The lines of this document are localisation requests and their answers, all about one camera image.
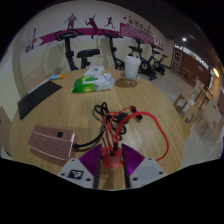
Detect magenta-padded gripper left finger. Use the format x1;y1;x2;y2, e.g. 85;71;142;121
57;143;103;190

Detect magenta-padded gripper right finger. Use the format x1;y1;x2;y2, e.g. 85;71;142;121
120;143;168;189

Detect red charger block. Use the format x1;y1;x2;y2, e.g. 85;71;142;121
100;146;124;169

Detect group of wooden chairs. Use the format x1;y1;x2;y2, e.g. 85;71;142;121
173;79;224;144

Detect wooden chair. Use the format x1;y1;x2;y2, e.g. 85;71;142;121
0;105;14;158

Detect black flat mat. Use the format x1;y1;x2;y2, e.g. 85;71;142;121
17;79;63;120

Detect green wet wipes pack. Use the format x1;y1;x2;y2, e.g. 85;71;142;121
71;73;116;94

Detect brown round coaster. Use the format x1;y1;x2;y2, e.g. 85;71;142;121
119;76;138;88

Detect blue and orange marker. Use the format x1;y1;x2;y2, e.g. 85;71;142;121
48;73;67;81

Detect white tissue pack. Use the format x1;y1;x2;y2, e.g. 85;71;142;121
83;65;105;77

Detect white cup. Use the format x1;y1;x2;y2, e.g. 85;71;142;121
124;55;142;80

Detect group of exercise bikes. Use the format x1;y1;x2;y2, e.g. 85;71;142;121
54;28;168;81

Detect group of ceiling lights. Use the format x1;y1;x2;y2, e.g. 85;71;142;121
181;37;221;78

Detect red charging cable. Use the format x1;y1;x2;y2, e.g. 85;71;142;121
104;105;170;163

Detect small wall posters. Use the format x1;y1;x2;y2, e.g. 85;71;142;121
24;28;38;54

